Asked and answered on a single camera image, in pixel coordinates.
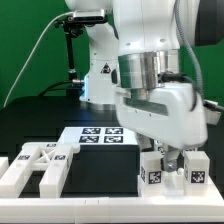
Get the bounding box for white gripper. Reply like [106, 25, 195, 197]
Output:
[115, 83, 208, 172]

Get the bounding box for white chair seat plate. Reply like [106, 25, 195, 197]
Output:
[137, 167, 203, 198]

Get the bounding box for white chair back frame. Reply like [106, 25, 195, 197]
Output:
[0, 142, 80, 198]

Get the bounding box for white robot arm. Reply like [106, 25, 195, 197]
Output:
[66, 0, 222, 172]

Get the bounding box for white U-shaped obstacle frame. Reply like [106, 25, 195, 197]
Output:
[0, 157, 224, 224]

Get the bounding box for white marker base plate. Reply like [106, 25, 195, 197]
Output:
[58, 127, 137, 145]

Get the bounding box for black base cables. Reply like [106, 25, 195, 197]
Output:
[38, 79, 86, 98]

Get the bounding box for black camera stand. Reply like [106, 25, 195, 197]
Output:
[54, 16, 109, 101]

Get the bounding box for grey camera on stand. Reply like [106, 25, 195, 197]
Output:
[73, 9, 105, 22]

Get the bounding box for white camera cable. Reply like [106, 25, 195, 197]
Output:
[3, 11, 75, 109]

